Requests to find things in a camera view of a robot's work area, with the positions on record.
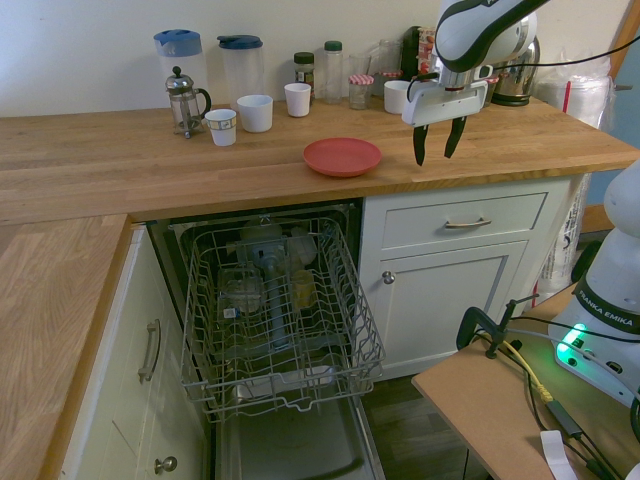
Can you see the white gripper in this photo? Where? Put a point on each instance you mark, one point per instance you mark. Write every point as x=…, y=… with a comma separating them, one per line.
x=445, y=102

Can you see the red plastic plate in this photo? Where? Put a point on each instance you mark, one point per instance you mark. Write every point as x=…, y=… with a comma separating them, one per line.
x=342, y=156

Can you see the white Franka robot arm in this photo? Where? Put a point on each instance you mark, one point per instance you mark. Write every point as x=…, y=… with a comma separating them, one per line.
x=460, y=30

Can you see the grey dishwasher spray tube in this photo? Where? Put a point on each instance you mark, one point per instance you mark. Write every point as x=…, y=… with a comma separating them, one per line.
x=276, y=305

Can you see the white ceramic cup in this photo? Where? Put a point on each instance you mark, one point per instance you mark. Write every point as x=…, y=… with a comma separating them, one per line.
x=395, y=97

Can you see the jam jar red checked lid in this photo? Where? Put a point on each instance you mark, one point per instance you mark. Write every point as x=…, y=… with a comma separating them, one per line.
x=387, y=76
x=361, y=92
x=494, y=85

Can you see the white cabinet drawer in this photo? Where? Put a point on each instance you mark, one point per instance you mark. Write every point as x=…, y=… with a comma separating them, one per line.
x=420, y=220

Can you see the black box appliance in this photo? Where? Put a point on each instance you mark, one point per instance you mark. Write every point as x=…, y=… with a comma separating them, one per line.
x=410, y=50

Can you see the tall clear glass jar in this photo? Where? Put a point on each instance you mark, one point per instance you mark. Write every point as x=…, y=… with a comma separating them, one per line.
x=390, y=55

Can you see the steel electric kettle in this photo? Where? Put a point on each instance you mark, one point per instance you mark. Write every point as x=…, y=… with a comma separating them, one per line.
x=517, y=82

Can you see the clear bottle green lid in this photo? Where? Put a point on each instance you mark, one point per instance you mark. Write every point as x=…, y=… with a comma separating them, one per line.
x=332, y=75

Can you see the metal cabinet knob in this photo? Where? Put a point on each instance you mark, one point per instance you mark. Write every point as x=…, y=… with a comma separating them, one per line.
x=388, y=277
x=166, y=465

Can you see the slim white cup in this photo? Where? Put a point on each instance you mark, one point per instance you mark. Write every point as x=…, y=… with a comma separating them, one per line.
x=297, y=102

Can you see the labelled spice jar dark lid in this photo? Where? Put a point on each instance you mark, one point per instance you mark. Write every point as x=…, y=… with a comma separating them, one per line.
x=303, y=70

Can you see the plastic bag of cups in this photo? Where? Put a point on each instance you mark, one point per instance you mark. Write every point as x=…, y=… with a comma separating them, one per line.
x=585, y=95

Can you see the printed plastic bag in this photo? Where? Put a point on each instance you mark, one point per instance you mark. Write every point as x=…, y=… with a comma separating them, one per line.
x=562, y=250

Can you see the white cabinet door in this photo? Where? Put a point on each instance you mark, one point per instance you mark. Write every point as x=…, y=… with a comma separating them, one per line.
x=450, y=310

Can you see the wide white cup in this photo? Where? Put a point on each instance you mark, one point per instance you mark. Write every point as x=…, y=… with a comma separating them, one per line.
x=255, y=115

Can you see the black c-clamp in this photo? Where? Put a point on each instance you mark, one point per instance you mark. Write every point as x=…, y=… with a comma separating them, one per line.
x=470, y=325

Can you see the yellow plastic cup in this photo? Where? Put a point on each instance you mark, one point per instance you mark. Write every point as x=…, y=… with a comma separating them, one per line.
x=302, y=290

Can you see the clear pitcher dark blue lid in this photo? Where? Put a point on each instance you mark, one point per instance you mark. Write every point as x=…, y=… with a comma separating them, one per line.
x=240, y=65

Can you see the patterned paper cup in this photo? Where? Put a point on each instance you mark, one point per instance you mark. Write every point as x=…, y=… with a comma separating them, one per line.
x=221, y=127

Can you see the clear plastic container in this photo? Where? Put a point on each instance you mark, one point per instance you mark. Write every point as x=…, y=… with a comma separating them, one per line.
x=240, y=290

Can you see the glass french press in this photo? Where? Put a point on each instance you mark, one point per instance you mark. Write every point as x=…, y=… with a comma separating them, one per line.
x=182, y=100

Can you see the clear pitcher light blue lid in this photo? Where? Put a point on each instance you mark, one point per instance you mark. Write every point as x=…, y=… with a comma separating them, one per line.
x=177, y=50

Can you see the white paper strip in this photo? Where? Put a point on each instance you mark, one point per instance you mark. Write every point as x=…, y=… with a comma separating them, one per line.
x=555, y=452

